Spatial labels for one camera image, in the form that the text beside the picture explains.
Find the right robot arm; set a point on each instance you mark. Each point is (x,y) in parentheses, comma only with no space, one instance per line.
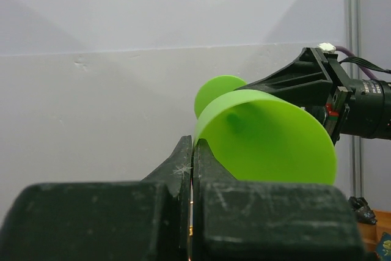
(369,109)

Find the green goblet front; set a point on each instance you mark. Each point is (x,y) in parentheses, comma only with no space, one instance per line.
(259,137)

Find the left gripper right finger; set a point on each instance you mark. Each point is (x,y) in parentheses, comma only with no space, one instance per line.
(205,168)

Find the gold wire wine glass rack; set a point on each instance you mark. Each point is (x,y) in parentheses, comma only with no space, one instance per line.
(191,217)

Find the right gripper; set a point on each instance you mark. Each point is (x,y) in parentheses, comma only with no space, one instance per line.
(315,77)

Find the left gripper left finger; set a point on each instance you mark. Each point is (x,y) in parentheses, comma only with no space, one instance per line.
(176,173)

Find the blue yellow patterned cloth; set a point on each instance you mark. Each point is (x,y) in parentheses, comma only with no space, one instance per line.
(383,248)

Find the dark rolled cloth in tray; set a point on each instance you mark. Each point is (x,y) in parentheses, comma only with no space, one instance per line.
(364,214)

